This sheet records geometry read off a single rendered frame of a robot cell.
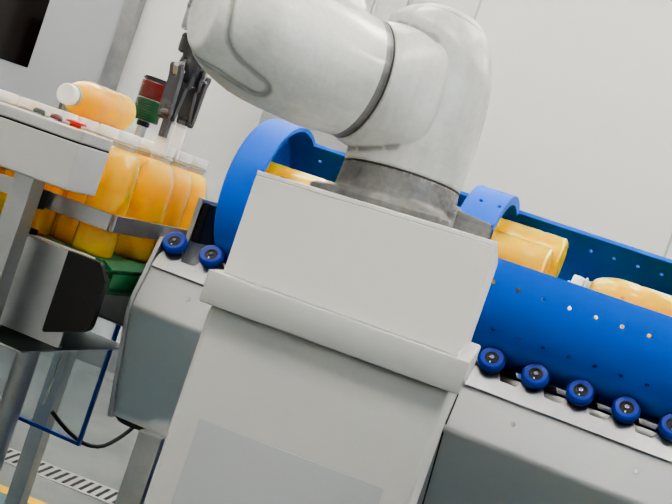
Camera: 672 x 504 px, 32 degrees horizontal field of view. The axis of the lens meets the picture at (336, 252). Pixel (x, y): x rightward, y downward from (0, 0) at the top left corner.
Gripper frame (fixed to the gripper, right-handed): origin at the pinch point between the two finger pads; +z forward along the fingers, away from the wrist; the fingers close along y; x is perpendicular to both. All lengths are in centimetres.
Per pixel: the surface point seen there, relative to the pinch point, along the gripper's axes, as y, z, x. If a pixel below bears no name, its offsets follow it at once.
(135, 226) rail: -11.3, 16.5, -4.8
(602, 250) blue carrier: 12, -5, -81
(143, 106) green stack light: 33.4, -5.9, 26.3
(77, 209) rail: -19.8, 16.4, 2.3
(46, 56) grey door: 289, -24, 229
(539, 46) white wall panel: 329, -97, 10
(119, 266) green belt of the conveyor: -14.8, 23.8, -6.1
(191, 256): -0.4, 19.1, -11.9
